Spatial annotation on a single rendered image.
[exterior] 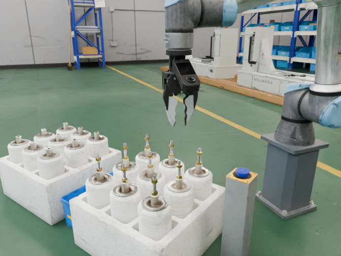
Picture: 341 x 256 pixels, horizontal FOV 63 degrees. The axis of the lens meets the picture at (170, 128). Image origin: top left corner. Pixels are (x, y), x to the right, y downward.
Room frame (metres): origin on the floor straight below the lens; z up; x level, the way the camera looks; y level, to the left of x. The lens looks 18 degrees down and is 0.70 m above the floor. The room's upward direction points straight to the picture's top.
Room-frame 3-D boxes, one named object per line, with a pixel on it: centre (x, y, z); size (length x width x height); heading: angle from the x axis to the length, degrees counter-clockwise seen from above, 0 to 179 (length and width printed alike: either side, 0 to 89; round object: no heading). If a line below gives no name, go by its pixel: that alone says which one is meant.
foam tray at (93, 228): (0.84, 0.07, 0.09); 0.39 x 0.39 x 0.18; 53
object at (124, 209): (0.74, 0.14, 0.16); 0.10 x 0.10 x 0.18
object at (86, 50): (6.57, 1.85, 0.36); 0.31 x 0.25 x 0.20; 114
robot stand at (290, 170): (1.05, -0.50, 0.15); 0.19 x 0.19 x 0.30; 24
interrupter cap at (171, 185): (0.77, -0.03, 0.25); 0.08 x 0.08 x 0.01
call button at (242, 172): (0.72, -0.21, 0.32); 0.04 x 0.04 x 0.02
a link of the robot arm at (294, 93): (1.05, -0.50, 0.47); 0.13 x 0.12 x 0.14; 16
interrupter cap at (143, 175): (0.84, 0.07, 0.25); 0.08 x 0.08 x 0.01
